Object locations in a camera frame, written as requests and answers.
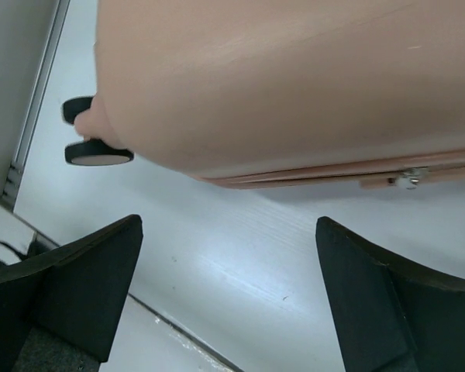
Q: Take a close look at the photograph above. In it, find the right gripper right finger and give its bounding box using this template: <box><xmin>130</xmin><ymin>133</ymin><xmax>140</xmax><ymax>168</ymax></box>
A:
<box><xmin>315</xmin><ymin>217</ymin><xmax>465</xmax><ymax>371</ymax></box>

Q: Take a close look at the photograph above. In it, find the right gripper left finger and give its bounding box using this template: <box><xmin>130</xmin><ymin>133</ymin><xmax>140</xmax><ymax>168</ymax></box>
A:
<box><xmin>0</xmin><ymin>214</ymin><xmax>143</xmax><ymax>372</ymax></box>

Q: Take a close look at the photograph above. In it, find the pink suitcase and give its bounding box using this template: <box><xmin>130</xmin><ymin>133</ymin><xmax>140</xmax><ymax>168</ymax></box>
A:
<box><xmin>63</xmin><ymin>1</ymin><xmax>465</xmax><ymax>189</ymax></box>

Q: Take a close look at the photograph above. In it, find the white taped cover sheet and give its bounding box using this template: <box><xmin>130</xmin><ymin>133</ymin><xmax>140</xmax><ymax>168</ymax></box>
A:
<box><xmin>0</xmin><ymin>193</ymin><xmax>241</xmax><ymax>372</ymax></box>

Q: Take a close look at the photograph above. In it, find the aluminium rail frame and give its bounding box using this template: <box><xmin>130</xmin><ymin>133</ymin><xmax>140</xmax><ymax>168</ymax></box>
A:
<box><xmin>0</xmin><ymin>0</ymin><xmax>70</xmax><ymax>210</ymax></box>

